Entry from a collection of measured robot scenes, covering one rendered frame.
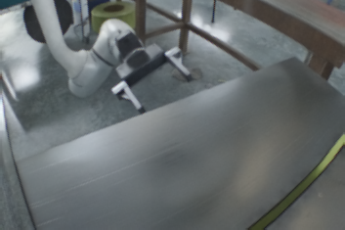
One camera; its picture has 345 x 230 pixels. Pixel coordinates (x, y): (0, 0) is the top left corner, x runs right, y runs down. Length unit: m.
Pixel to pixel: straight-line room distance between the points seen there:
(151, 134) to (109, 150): 0.07
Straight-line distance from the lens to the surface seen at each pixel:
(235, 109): 0.42
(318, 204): 0.37
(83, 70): 0.76
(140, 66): 0.62
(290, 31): 0.83
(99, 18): 2.18
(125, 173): 0.32
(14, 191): 0.35
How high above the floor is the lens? 1.02
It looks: 43 degrees down
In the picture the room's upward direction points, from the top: 5 degrees clockwise
